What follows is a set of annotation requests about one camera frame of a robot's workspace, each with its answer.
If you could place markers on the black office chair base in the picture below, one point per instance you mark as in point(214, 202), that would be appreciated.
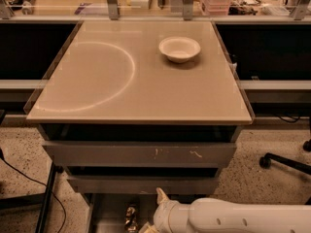
point(284, 162)

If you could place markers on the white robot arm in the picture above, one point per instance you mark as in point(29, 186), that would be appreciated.
point(209, 215)

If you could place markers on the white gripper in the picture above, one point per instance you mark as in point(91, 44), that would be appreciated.
point(165, 214)

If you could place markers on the grey middle drawer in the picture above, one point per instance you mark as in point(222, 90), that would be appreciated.
point(92, 184)

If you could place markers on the grey bottom drawer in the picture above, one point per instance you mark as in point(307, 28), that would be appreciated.
point(108, 211)

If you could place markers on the right metal bracket post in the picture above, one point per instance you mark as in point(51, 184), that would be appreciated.
point(187, 9)

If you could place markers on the left metal bracket post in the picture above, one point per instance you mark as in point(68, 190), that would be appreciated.
point(113, 9)

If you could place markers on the grey top drawer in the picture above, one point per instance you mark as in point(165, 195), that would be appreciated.
point(139, 154)

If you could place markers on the grey drawer cabinet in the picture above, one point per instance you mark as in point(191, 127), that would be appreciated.
point(114, 85)

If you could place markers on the metal bracket post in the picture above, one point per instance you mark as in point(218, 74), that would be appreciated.
point(187, 9)
point(113, 9)

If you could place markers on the black metal stand leg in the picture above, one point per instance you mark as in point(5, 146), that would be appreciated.
point(40, 227)

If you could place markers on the grey drawer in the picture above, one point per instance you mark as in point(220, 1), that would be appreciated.
point(108, 211)
point(92, 184)
point(139, 154)

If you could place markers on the white paper bowl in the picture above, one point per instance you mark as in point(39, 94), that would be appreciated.
point(179, 49)

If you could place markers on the orange soda can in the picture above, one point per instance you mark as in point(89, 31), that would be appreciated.
point(131, 224)

